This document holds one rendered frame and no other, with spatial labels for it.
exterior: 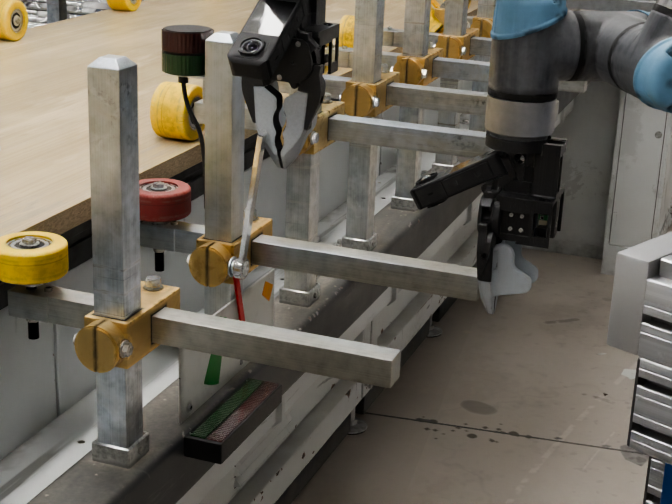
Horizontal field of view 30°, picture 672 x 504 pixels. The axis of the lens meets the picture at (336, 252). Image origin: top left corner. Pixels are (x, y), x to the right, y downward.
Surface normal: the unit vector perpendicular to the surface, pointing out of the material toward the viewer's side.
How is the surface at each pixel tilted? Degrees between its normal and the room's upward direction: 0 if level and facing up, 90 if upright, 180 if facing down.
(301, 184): 90
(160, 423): 0
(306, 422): 0
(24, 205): 0
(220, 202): 90
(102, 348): 90
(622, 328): 90
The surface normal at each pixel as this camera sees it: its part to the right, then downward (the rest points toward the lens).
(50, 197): 0.04, -0.94
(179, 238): -0.35, 0.29
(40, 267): 0.50, 0.30
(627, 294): -0.70, 0.21
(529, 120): 0.14, 0.32
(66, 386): 0.93, 0.14
